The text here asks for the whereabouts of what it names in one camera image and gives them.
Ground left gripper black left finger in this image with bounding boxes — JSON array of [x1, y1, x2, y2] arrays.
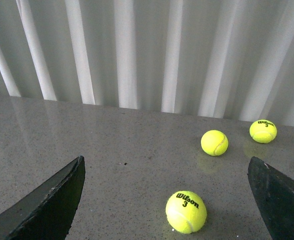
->
[[0, 156, 85, 240]]

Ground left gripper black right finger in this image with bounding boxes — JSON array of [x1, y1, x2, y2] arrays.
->
[[247, 156, 294, 240]]

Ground far Wilson tennis ball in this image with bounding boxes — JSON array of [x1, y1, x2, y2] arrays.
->
[[249, 119, 277, 144]]

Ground wilson tennis ball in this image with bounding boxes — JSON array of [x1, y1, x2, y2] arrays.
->
[[249, 119, 277, 144], [165, 190, 207, 234]]

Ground middle yellow tennis ball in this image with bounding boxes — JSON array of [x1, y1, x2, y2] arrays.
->
[[200, 130, 229, 157]]

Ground near Wilson tennis ball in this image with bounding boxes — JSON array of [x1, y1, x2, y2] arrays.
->
[[165, 190, 207, 234]]

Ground white pleated curtain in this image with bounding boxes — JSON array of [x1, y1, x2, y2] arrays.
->
[[0, 0, 294, 126]]

